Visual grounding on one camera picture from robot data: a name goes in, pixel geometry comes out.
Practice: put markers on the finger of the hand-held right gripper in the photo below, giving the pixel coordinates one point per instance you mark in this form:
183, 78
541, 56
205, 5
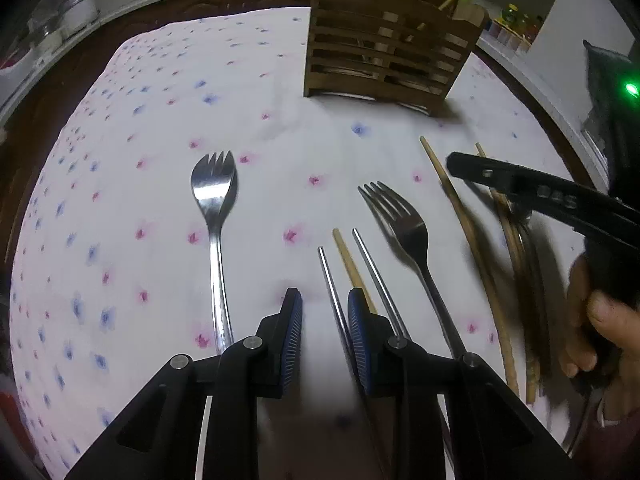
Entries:
525, 187

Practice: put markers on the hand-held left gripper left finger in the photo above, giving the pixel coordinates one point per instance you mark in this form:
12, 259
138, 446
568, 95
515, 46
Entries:
292, 340

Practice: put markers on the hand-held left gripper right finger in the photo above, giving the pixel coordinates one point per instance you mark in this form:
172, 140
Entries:
360, 345

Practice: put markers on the steel chopstick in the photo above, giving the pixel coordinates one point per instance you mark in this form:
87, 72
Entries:
327, 280
372, 270

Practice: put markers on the brown bamboo chopstick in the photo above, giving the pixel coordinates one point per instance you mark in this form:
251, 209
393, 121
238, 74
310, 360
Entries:
467, 230
531, 385

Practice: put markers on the pale wooden chopstick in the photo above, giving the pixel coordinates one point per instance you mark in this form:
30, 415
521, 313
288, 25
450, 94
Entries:
347, 260

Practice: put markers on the steel fork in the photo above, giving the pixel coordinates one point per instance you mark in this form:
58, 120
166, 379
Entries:
407, 232

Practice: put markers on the wooden utensil holder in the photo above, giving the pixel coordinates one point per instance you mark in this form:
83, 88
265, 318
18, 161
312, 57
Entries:
380, 45

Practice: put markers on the person's right forearm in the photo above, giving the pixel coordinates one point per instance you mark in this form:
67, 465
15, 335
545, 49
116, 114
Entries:
620, 435

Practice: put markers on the person's right hand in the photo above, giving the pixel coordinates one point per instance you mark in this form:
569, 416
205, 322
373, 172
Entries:
615, 330

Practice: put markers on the spice jar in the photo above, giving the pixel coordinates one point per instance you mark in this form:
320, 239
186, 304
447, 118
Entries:
503, 33
493, 28
513, 38

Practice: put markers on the dark sauce bottle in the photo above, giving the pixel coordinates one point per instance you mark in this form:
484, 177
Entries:
531, 25

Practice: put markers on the steel spork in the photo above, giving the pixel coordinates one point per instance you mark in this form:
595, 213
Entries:
212, 190

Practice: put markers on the green bottle yellow cap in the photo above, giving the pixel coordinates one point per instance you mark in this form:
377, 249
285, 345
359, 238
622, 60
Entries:
510, 15

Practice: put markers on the floral tablecloth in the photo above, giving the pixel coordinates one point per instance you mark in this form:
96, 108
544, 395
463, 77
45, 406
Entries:
150, 110

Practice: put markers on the large white electric pot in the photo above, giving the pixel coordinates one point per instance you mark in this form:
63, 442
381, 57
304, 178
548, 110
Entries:
80, 12

